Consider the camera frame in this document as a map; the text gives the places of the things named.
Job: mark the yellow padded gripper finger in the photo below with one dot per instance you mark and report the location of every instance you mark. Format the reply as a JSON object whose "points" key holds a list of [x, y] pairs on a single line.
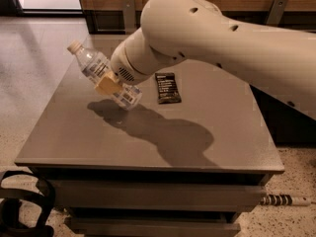
{"points": [[108, 84]]}

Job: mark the clear blue-label plastic bottle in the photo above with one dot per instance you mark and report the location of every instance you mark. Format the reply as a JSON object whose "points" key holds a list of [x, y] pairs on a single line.
{"points": [[94, 64]]}

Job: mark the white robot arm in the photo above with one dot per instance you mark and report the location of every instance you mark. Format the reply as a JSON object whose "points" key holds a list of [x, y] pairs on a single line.
{"points": [[279, 62]]}

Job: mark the left metal bracket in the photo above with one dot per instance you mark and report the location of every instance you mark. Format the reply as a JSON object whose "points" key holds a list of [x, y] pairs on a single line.
{"points": [[129, 16]]}

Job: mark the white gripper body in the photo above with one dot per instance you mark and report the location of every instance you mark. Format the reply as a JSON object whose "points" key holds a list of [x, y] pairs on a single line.
{"points": [[120, 65]]}

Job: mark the right metal bracket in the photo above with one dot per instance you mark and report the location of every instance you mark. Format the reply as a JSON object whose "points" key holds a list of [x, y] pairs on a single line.
{"points": [[276, 12]]}

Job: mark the grey drawer cabinet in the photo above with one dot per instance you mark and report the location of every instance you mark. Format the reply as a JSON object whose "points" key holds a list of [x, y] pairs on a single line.
{"points": [[178, 170]]}

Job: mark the metal bracket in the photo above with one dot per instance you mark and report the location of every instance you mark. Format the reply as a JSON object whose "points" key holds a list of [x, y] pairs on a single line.
{"points": [[129, 16], [276, 12]]}

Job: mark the striped black white rod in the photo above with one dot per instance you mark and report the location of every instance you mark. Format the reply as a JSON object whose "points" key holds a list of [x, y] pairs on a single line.
{"points": [[285, 200]]}

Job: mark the black snack bar wrapper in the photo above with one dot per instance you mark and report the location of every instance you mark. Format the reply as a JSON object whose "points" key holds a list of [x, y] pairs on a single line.
{"points": [[167, 88]]}

